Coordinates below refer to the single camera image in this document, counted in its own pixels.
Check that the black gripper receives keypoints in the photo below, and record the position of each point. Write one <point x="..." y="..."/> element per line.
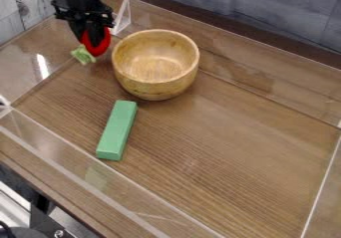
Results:
<point x="97" y="15"/>

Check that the red plush strawberry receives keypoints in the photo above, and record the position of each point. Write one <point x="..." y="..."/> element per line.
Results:
<point x="87" y="52"/>

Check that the black equipment lower left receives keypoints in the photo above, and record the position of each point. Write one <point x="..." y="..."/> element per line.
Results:
<point x="29" y="223"/>

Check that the clear acrylic tray wall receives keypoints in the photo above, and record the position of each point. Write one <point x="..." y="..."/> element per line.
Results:
<point x="164" y="129"/>

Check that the green rectangular block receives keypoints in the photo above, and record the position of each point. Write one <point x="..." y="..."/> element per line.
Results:
<point x="116" y="131"/>

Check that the wooden bowl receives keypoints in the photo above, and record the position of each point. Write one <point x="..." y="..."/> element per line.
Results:
<point x="155" y="63"/>

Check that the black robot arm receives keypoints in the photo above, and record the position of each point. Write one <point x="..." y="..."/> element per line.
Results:
<point x="84" y="4"/>

